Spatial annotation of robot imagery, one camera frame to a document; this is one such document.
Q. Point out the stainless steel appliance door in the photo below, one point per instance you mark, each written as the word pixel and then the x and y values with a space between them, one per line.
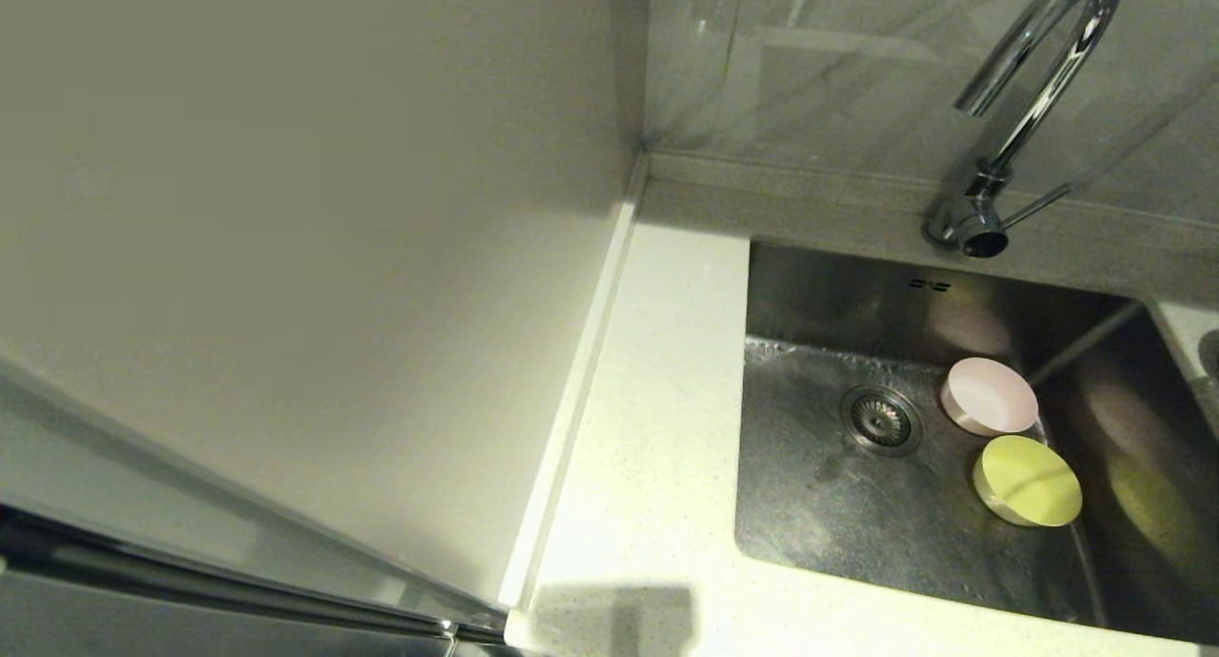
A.
pixel 143 633

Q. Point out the stainless steel sink basin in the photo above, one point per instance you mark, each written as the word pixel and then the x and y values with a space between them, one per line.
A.
pixel 838 533

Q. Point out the white trim strip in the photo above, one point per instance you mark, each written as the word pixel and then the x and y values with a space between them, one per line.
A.
pixel 582 371

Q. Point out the yellow-green bowl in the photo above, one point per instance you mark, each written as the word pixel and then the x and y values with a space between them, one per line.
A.
pixel 1033 484

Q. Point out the pink bowl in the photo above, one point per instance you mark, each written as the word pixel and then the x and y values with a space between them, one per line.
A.
pixel 990 395

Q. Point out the metal sink drain strainer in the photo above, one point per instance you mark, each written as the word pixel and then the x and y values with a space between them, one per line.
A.
pixel 881 421

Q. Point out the white tall cabinet side panel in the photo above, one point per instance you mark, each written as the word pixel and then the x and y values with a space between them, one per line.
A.
pixel 286 209

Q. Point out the chrome gooseneck faucet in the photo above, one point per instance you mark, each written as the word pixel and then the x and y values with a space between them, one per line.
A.
pixel 981 224

